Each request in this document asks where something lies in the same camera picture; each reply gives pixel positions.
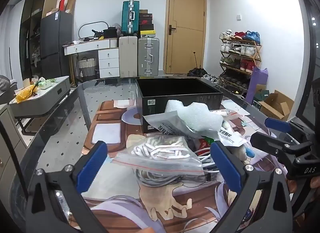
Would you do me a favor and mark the white foam piece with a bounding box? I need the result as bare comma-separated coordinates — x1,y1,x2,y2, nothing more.
165,100,223,139

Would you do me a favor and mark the pale printed packet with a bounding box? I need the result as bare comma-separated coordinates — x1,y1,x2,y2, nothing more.
144,112,200,139

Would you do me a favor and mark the white dressing desk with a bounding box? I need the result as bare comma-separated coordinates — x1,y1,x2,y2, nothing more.
62,38,120,78

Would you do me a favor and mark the stack of shoe boxes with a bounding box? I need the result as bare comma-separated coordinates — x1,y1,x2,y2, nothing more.
138,9,156,38

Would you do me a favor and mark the collection of assorted shoes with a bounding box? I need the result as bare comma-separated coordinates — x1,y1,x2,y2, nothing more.
219,30,260,91

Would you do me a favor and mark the wooden shoe rack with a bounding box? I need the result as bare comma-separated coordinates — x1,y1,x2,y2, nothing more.
219,30,262,96

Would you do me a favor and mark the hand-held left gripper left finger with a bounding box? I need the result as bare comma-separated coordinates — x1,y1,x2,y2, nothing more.
25,140,110,233

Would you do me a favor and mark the purple bag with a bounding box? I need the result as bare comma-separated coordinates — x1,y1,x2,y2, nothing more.
245,67,268,104

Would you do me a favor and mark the black umbrella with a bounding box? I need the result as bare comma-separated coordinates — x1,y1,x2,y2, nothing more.
187,51,208,78

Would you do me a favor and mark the dark wardrobe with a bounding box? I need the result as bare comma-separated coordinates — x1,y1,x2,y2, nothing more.
19,0,43,81

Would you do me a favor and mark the green white box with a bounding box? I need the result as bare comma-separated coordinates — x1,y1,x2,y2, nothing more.
37,77,57,89

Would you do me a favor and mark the grey coffee table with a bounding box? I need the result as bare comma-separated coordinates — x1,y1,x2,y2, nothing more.
9,76,72,136

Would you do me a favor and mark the pile of white sneakers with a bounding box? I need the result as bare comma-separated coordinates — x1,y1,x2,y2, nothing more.
201,73,221,86

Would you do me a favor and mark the white cable bundle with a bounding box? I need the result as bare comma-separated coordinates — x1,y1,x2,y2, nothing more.
134,148,220,187

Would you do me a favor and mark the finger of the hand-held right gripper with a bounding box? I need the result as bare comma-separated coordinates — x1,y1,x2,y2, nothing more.
250,131,302,159
264,116,310,141

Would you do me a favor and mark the white paper sheet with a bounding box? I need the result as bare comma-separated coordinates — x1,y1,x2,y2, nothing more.
222,99,250,116

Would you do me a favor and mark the black fridge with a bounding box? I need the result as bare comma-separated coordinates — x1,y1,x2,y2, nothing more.
40,11,73,79

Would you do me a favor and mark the black storage box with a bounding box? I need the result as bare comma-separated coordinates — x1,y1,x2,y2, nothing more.
135,77,224,134

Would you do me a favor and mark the zip bag of white cords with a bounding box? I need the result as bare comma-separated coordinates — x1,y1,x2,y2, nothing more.
111,135,205,176

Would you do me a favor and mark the yellow bag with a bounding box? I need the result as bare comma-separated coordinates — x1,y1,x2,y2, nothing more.
15,85,35,103

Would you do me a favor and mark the dark green box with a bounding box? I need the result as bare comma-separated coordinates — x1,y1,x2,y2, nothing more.
252,90,267,110

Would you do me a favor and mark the printed desk mat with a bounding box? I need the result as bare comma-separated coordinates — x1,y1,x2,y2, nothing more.
81,99,293,233

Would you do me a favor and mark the beige suitcase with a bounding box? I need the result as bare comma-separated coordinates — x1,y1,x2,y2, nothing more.
119,36,138,78

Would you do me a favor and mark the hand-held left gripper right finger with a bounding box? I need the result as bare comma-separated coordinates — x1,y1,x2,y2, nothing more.
210,140,294,233

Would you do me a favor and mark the grey padded jacket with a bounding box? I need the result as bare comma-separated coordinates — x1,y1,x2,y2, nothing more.
0,75,18,103

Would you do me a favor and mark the open cardboard box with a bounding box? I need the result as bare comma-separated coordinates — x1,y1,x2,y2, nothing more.
257,90,295,121

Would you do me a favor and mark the oval mirror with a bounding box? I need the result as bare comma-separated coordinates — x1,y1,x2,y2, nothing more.
78,21,110,39

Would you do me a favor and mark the silver suitcase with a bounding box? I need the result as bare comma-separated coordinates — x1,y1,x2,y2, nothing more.
137,37,160,77

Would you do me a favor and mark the person's right hand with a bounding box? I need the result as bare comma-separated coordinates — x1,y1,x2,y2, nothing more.
309,176,320,190

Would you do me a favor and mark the wooden door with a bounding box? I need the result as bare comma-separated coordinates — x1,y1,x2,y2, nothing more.
164,0,207,74

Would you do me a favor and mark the grey cabinet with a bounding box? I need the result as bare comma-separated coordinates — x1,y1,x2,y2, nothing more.
0,104,28,198

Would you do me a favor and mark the red white packet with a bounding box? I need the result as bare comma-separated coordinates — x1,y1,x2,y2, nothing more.
196,138,213,152

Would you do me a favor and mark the black bag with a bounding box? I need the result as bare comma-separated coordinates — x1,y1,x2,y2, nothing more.
103,28,118,39

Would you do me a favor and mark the teal suitcase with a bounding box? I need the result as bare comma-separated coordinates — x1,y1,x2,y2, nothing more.
122,1,140,34

